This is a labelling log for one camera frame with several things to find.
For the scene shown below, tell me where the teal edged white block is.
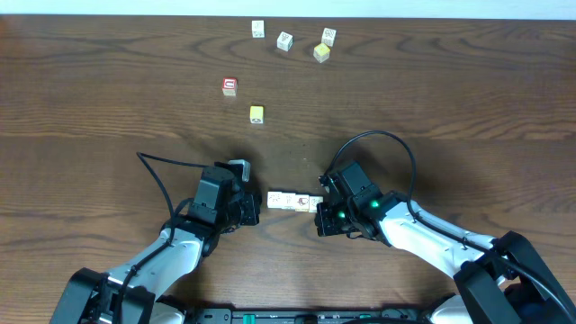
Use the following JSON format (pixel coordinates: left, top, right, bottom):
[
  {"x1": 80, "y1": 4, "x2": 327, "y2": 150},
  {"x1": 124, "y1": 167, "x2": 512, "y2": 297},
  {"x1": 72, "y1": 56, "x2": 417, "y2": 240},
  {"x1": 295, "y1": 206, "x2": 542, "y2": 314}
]
[{"x1": 309, "y1": 195, "x2": 323, "y2": 213}]

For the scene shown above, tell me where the white block brown picture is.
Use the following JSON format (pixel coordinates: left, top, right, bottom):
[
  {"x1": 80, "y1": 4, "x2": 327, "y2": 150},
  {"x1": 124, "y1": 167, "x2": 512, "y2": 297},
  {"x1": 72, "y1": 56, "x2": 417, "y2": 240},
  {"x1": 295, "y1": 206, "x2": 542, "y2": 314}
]
[{"x1": 294, "y1": 194, "x2": 310, "y2": 212}]

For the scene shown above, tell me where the green edged white block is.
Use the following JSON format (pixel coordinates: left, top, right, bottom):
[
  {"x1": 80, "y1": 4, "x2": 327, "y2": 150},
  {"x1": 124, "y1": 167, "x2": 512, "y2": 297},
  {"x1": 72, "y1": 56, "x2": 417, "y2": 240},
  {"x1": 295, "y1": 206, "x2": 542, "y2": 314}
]
[{"x1": 266, "y1": 192, "x2": 284, "y2": 209}]

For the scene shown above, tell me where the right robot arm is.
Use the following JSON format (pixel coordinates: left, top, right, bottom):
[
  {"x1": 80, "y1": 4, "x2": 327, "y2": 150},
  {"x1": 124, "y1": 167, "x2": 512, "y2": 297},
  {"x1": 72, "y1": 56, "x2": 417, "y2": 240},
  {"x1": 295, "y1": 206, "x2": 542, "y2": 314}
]
[{"x1": 315, "y1": 162, "x2": 575, "y2": 323}]

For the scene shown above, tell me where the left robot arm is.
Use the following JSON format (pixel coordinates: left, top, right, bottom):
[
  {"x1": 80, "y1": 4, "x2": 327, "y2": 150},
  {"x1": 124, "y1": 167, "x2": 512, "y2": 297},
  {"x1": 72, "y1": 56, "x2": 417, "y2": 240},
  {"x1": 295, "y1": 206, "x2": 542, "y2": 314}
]
[{"x1": 50, "y1": 159, "x2": 262, "y2": 323}]

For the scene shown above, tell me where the yellow top soccer block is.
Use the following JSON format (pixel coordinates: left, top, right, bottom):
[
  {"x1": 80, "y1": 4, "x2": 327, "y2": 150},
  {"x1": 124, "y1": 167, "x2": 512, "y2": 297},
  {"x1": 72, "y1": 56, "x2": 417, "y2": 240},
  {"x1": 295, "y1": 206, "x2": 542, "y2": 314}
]
[{"x1": 249, "y1": 105, "x2": 264, "y2": 124}]

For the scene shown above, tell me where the red top block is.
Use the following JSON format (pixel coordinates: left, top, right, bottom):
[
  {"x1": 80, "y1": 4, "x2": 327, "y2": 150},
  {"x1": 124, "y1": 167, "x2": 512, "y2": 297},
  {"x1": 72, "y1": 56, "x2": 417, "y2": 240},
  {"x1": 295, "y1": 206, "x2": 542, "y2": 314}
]
[{"x1": 221, "y1": 77, "x2": 238, "y2": 96}]

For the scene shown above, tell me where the yellow top far block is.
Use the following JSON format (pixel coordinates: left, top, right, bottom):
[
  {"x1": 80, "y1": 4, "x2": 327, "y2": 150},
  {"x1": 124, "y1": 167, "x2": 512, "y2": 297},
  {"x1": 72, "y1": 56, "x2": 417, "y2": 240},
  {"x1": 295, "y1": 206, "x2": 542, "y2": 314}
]
[{"x1": 313, "y1": 43, "x2": 331, "y2": 63}]

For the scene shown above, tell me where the white block number three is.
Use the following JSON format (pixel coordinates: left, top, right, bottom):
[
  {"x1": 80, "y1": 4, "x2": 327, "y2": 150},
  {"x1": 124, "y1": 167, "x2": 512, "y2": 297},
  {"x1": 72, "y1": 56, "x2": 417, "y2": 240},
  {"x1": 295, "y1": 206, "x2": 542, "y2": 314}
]
[{"x1": 276, "y1": 31, "x2": 293, "y2": 51}]

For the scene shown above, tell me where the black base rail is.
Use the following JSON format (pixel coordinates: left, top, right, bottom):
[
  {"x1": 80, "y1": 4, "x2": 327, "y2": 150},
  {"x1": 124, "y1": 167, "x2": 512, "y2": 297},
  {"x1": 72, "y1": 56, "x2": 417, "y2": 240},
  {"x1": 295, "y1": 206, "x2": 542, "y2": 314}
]
[{"x1": 184, "y1": 308, "x2": 429, "y2": 324}]

